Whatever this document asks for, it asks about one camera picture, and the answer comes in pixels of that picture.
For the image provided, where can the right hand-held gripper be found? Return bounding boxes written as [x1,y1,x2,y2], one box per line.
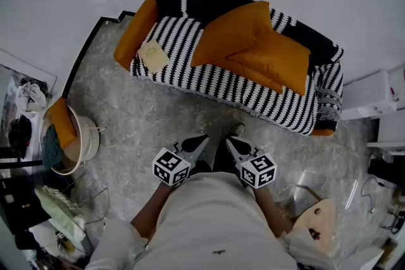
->
[225,135,278,190]

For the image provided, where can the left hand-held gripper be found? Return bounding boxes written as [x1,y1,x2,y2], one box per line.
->
[152,133,211,187]

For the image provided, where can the person's white shirt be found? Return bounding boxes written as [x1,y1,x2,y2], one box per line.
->
[85,171,336,270]

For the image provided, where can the round wooden stool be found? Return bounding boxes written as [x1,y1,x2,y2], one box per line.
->
[290,185,337,259]

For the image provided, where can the white round laundry basket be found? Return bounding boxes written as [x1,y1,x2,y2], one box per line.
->
[39,102,101,176]

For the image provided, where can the person's black trousers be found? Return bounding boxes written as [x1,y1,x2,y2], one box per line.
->
[189,142,242,175]

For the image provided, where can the orange sofa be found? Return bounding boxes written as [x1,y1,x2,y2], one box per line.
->
[113,0,345,137]

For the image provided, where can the pale green knitted cloth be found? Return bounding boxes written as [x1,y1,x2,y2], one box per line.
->
[34,185,86,241]

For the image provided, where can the white cabinet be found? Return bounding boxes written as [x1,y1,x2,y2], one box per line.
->
[341,69,398,121]

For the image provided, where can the thin wire rack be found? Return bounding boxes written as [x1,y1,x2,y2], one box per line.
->
[63,172,110,226]

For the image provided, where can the person's right forearm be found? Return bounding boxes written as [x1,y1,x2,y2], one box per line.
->
[252,188,294,238]

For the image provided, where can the white table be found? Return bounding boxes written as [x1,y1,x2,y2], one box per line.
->
[366,118,405,155]

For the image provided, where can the person's left forearm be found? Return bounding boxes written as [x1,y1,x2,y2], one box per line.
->
[130,181,173,241]

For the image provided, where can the person's right shoe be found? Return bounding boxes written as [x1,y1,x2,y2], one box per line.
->
[228,122,246,138]

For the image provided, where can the black floor cable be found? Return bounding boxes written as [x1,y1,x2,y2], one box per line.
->
[360,176,384,216]

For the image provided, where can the dark teal clothes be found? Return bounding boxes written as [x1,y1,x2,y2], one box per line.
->
[42,125,65,170]

